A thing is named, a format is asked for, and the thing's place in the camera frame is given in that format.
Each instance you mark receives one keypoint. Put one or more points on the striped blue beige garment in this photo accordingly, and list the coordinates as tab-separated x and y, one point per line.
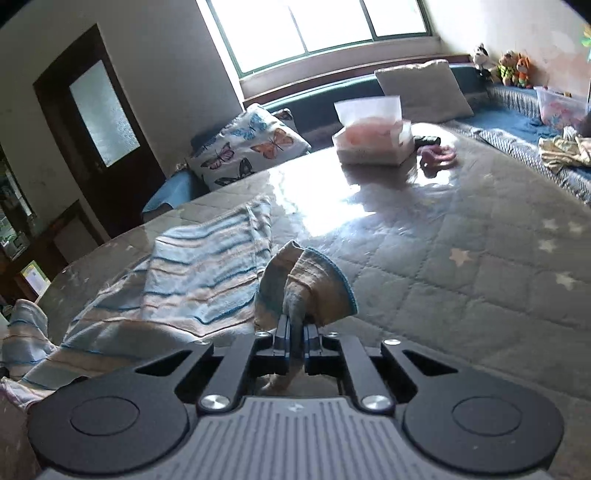
213	280

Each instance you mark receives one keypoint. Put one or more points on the black white plush toy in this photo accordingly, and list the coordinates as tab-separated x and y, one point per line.
487	69

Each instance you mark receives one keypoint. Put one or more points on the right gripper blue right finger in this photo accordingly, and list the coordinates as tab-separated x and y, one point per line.
312	349

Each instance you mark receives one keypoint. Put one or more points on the green framed window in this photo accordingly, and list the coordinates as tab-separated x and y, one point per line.
264	34

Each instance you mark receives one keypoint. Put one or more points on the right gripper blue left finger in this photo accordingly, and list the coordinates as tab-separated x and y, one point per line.
281	346

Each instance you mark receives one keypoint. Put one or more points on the dark wooden door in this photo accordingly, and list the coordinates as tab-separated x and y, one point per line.
97	133

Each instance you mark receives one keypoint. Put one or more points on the black remote control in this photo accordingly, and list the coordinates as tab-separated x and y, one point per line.
422	141

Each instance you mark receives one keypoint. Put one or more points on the white tissue box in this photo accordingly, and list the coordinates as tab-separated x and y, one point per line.
373	132

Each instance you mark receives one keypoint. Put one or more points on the beige cushion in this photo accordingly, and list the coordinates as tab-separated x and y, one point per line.
429	92

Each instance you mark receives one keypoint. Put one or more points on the clear plastic storage box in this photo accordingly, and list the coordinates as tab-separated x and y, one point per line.
558	110

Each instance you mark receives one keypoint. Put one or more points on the orange plush toy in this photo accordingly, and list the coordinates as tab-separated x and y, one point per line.
523	70

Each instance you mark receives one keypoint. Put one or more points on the yellow plush toy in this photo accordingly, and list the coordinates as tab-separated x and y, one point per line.
507	68

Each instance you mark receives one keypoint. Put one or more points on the yellow crumpled cloth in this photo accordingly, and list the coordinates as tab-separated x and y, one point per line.
570	149

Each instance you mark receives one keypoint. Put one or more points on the butterfly print pillow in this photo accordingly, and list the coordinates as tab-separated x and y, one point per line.
254	141

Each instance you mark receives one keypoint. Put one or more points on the quilted star table cover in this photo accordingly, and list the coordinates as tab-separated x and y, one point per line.
487	262

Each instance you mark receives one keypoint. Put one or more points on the dark wooden cabinet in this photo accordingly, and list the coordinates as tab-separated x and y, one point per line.
32	256

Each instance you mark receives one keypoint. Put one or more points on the pink cloth item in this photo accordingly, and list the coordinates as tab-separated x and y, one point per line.
437	156

